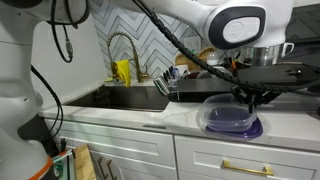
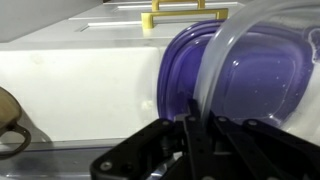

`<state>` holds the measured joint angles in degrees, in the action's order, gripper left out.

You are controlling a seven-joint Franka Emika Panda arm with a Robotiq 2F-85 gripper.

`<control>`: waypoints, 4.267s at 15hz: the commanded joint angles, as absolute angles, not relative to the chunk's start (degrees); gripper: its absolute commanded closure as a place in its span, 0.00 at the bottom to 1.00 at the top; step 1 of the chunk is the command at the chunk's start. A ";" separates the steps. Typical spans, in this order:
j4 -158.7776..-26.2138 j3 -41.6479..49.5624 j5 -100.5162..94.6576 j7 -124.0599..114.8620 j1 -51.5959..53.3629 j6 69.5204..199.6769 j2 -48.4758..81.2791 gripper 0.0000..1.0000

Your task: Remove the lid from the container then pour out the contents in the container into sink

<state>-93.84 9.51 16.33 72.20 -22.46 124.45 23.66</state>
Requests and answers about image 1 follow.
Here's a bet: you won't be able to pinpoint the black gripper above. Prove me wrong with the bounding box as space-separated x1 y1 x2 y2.
233 62 320 114

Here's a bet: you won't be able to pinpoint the clear plastic container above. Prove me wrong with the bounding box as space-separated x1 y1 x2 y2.
195 93 259 133

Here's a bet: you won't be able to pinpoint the purple plastic container lid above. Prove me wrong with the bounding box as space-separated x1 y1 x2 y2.
204 114 264 141

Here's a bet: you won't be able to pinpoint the stainless steel sink basin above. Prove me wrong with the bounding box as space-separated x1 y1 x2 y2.
64 84 172 113

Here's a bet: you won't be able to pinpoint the black utensil caddy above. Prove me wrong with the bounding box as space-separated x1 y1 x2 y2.
229 58 247 76

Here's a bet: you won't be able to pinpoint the clear plastic storage bin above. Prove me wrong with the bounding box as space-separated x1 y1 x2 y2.
263 91 320 113

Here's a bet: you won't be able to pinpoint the pale plastic bowl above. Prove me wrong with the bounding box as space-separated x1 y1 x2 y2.
196 65 234 80

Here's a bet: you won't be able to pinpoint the steel dish rack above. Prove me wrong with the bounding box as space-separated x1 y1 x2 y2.
168 66 241 104

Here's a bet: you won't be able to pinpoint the clear baby bottle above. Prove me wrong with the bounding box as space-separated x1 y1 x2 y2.
206 51 220 67

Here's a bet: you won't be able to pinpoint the wooden cutting board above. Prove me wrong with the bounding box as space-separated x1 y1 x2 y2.
174 51 200 72
198 46 217 63

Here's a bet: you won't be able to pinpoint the white mug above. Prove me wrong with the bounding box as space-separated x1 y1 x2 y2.
174 64 190 80

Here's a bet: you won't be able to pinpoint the steel utensil cup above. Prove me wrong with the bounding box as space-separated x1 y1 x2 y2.
153 73 173 97

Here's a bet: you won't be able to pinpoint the gold faucet lever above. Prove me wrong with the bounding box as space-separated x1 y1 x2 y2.
138 64 150 84

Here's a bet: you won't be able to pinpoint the gold spring neck faucet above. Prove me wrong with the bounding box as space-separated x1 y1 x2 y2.
106 31 150 84

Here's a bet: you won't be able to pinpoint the white cabinet with drawers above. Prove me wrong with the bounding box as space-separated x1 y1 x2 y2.
44 118 320 180

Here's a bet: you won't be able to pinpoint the yellow rubber gloves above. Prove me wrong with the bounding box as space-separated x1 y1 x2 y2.
110 59 132 88

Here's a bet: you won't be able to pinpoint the wooden plank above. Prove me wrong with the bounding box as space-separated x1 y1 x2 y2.
72 143 98 180

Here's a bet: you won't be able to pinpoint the gold drawer handle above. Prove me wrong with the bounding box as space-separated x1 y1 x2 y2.
222 159 275 177

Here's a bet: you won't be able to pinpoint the white wall outlet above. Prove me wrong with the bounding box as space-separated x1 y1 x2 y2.
183 35 203 54

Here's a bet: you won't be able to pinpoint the black braided cable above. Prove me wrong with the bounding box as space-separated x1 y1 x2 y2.
131 0 320 95

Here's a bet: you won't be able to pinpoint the white wall cabinet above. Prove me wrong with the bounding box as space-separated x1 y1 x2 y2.
293 0 320 8

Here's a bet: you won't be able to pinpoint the gold cabinet door handle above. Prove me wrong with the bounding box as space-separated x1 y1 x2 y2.
96 156 108 180
106 159 118 180

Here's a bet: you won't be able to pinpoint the black cable with connector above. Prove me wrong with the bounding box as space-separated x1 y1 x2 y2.
46 0 92 64

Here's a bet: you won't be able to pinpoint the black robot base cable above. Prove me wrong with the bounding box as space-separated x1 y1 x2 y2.
30 64 65 141

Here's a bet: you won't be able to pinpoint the teal metal cart frame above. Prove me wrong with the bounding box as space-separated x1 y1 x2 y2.
51 149 77 180

